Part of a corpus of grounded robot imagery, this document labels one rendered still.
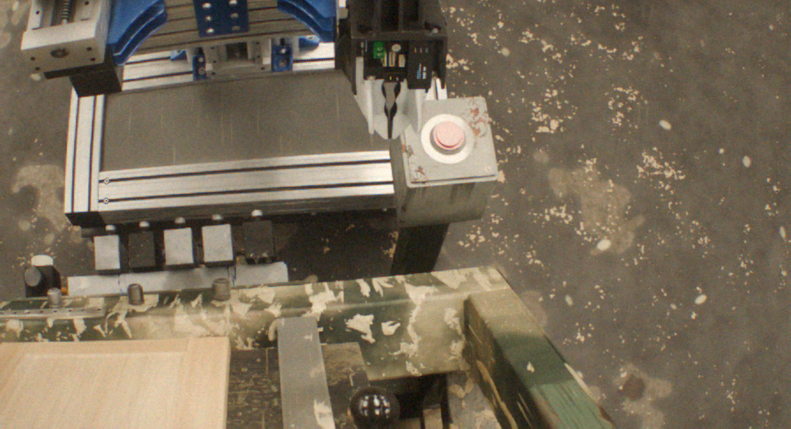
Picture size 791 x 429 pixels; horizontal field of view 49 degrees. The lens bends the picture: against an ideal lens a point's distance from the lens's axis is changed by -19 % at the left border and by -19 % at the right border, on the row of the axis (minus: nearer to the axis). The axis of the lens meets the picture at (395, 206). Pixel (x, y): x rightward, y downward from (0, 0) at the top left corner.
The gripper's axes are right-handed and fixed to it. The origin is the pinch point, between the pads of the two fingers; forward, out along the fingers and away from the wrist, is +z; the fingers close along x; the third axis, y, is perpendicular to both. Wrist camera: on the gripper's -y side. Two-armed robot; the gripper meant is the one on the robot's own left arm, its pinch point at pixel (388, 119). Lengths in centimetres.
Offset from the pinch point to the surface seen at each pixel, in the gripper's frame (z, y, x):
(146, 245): 49, -34, -33
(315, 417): 25.1, 13.3, -7.6
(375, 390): 2.7, 26.6, -2.8
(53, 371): 40, -2, -43
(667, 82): 87, -125, 83
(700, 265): 111, -81, 84
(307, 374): 31.7, 2.7, -8.3
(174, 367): 39.9, -4.2, -25.3
